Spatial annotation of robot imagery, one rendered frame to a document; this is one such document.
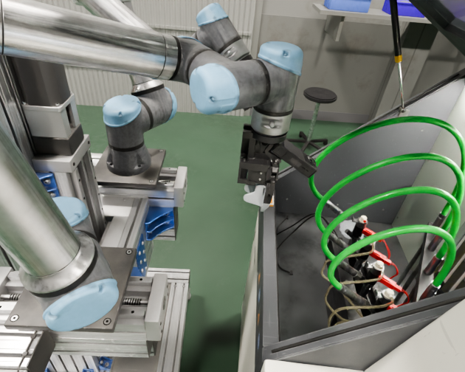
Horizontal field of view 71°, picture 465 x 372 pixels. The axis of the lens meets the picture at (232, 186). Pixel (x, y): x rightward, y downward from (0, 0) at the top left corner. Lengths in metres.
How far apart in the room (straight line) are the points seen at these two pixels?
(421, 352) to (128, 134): 0.92
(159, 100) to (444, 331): 0.97
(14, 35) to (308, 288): 0.97
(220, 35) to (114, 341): 0.81
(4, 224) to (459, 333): 0.68
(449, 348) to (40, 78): 0.91
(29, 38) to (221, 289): 1.77
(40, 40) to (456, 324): 0.76
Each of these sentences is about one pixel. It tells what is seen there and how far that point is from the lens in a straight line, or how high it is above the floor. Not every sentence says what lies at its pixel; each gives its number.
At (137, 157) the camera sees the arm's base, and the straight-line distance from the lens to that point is 1.14.
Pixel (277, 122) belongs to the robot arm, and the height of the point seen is 1.45.
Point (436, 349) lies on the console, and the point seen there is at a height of 1.18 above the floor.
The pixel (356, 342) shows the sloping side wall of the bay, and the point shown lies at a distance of 0.76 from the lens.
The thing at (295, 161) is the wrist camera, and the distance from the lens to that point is 0.67.
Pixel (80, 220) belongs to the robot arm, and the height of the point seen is 1.26.
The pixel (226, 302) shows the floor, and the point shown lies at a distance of 2.03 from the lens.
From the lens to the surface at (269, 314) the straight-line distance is 0.90.
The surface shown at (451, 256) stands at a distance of 0.77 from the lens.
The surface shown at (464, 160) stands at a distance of 0.94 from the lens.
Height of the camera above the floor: 1.71
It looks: 38 degrees down
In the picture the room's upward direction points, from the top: 6 degrees clockwise
